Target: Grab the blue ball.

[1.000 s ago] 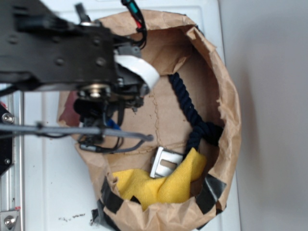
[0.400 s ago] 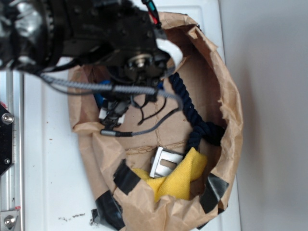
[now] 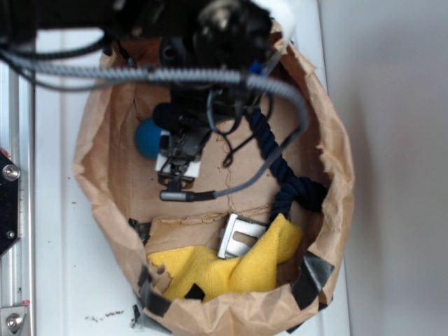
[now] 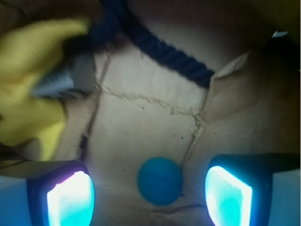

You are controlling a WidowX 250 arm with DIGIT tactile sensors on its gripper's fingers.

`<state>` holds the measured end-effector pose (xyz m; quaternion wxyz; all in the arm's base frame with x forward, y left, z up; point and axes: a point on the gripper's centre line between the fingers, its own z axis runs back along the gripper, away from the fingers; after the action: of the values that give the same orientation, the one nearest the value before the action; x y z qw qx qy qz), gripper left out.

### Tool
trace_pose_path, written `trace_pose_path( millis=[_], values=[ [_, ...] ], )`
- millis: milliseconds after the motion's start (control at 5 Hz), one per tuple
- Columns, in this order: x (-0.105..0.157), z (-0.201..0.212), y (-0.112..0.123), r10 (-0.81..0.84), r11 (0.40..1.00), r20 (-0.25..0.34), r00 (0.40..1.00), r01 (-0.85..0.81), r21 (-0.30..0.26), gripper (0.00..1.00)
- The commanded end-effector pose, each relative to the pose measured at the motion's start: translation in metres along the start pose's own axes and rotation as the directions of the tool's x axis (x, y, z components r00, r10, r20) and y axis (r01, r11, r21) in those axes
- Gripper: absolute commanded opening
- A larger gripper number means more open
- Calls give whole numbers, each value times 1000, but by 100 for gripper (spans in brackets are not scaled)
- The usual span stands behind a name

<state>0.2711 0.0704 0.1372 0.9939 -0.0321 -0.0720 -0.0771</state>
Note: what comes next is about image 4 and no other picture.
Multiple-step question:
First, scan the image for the glowing blue gripper left finger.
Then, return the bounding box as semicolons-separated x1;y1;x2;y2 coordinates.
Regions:
27;160;95;226

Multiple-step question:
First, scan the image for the glowing blue gripper right finger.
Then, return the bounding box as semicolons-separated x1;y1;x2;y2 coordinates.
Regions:
205;153;301;226

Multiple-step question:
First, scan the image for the silver metal bracket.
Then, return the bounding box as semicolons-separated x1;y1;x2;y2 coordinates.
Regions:
32;52;96;99

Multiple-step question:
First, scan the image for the blue rubber ball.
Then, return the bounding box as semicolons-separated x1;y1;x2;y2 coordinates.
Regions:
137;157;183;206

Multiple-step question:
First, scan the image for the brown paper bag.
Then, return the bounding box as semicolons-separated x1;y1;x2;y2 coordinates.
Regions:
0;0;301;226

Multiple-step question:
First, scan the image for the dark navy braided rope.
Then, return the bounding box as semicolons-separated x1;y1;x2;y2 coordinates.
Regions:
88;0;215;89

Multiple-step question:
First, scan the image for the yellow microfiber cloth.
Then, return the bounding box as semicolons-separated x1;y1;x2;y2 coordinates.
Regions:
0;18;90;161

